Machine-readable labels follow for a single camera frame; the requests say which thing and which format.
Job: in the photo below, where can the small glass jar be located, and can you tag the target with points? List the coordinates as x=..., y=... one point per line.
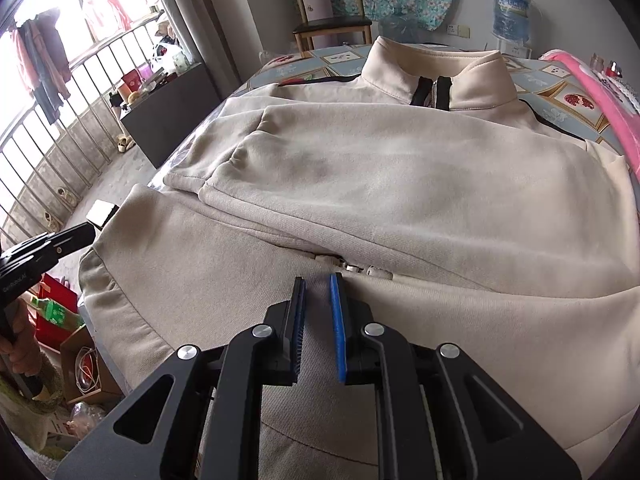
x=595, y=62

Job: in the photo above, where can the pink flowered blanket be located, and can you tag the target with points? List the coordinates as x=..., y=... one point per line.
x=600, y=90

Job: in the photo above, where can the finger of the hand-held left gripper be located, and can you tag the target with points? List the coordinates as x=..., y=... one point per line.
x=72, y=241

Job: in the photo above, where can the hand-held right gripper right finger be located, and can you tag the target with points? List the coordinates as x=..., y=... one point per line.
x=337, y=330

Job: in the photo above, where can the blue water jug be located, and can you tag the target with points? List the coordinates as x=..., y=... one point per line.
x=510, y=10

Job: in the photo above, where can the wooden chair with black seat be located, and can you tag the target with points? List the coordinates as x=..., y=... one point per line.
x=330, y=25

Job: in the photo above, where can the metal window railing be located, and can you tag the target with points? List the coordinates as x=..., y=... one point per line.
x=100, y=57

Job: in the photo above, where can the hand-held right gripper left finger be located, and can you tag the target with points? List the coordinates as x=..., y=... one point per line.
x=299, y=330

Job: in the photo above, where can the hanging dark clothes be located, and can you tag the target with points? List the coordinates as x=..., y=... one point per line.
x=45, y=60

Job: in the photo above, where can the grey curtain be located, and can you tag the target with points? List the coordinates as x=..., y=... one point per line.
x=210, y=15

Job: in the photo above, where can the white wall socket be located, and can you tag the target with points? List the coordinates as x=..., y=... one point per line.
x=459, y=30

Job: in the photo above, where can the beige shoe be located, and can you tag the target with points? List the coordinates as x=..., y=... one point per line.
x=54, y=218
x=126, y=144
x=66, y=196

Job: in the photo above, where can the person's left hand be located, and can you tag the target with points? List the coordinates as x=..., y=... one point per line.
x=31, y=335

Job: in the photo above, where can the cardboard box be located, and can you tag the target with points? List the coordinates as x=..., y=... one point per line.
x=75, y=345

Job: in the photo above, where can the small white water dispenser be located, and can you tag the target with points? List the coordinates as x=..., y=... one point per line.
x=516, y=50

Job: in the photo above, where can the white plastic bag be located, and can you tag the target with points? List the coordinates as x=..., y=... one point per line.
x=172, y=60

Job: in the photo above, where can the red paper bag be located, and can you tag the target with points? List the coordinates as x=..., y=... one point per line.
x=55, y=285

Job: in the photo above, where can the beige zip jacket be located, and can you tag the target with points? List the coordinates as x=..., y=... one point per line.
x=400, y=200

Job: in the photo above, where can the small red box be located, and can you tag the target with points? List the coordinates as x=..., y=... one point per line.
x=132, y=80

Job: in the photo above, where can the green packet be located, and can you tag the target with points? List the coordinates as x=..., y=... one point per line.
x=57, y=311

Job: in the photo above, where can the clear empty water jug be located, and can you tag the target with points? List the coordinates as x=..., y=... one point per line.
x=400, y=25

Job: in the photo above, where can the grey lace cloth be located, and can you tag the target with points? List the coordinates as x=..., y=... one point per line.
x=625, y=90

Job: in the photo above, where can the hanging red cloth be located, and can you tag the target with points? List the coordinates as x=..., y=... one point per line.
x=107, y=10

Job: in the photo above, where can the dark grey cabinet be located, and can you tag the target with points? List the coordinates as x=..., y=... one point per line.
x=170, y=120

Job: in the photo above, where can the small red can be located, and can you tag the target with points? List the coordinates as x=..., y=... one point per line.
x=613, y=67

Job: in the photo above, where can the patterned blue tablecloth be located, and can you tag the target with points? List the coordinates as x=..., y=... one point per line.
x=560, y=90

